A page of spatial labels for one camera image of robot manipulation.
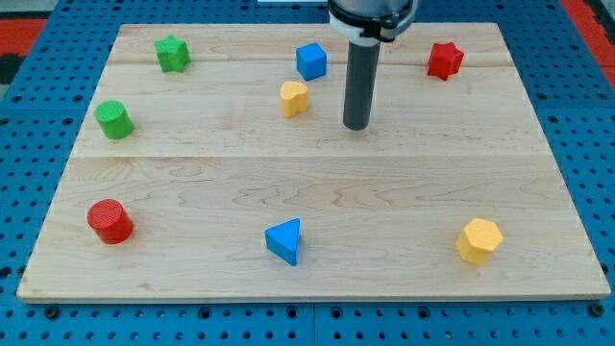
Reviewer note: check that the wooden board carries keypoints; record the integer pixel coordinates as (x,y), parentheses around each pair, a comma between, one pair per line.
(212,164)

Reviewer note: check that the yellow hexagon block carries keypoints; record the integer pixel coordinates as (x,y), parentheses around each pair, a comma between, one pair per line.
(478,240)

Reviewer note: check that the blue triangle block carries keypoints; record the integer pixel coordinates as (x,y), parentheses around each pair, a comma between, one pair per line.
(283,240)

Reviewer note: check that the yellow heart block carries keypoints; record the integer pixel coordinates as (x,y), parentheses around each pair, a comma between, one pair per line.
(294,98)

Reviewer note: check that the blue cube block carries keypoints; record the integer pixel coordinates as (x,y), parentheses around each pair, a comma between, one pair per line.
(311,61)

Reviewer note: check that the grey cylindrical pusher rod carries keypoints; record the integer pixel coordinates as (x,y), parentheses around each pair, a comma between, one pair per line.
(359,88)

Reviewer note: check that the red star block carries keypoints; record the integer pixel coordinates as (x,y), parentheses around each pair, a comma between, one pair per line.
(445,60)

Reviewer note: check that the green star block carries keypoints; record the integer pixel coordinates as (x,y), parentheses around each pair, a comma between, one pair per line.
(172,54)

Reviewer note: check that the green cylinder block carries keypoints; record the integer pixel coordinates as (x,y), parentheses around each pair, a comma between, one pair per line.
(113,119)

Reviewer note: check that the red cylinder block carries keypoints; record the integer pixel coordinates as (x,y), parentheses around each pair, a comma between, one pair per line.
(108,219)

